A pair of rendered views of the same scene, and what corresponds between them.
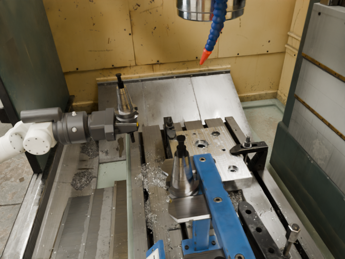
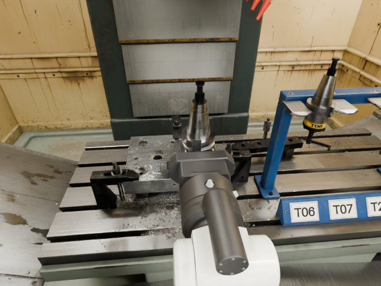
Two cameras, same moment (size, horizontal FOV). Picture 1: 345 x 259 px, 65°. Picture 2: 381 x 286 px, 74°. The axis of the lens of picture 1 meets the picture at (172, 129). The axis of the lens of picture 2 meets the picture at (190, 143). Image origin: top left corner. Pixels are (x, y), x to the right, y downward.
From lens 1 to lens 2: 0.84 m
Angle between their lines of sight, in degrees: 69
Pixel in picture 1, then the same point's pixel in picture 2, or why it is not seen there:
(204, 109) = (7, 184)
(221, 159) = not seen: hidden behind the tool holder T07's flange
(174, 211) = (351, 110)
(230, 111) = (32, 162)
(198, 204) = (337, 101)
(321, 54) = (144, 32)
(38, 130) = (254, 242)
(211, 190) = not seen: hidden behind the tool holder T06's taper
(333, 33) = (150, 10)
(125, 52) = not seen: outside the picture
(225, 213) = (343, 90)
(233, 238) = (361, 90)
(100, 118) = (206, 164)
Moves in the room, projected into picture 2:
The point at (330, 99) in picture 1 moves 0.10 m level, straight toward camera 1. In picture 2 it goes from (170, 62) to (190, 66)
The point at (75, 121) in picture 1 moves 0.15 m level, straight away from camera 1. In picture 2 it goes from (225, 184) to (122, 213)
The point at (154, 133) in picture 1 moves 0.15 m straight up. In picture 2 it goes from (79, 218) to (63, 179)
